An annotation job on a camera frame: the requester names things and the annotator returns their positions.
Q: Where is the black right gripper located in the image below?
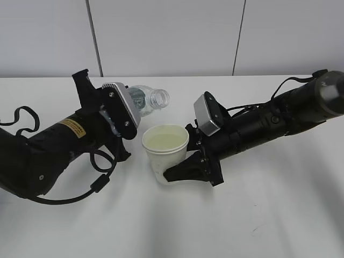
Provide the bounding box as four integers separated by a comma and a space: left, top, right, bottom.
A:
163, 124, 224, 186

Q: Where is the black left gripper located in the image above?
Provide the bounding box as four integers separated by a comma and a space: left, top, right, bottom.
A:
72, 69, 131, 162

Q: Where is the white paper cup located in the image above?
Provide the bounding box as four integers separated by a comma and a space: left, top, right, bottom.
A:
141, 124, 189, 185

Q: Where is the clear green-label water bottle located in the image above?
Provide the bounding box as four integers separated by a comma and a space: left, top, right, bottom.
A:
128, 85, 170, 117

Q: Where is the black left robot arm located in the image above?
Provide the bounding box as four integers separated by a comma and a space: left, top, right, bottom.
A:
1, 70, 138, 205

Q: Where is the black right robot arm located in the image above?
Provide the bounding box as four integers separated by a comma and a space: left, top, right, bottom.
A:
163, 70, 343, 186

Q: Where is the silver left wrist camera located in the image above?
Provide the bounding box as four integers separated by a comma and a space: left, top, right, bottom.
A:
101, 82, 141, 140

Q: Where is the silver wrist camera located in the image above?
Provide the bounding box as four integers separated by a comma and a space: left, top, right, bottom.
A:
193, 91, 224, 137
101, 82, 141, 140

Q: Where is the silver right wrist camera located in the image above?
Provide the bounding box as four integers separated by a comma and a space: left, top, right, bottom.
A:
193, 91, 224, 137

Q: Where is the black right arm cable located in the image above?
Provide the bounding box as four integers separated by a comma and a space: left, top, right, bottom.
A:
225, 69, 328, 116

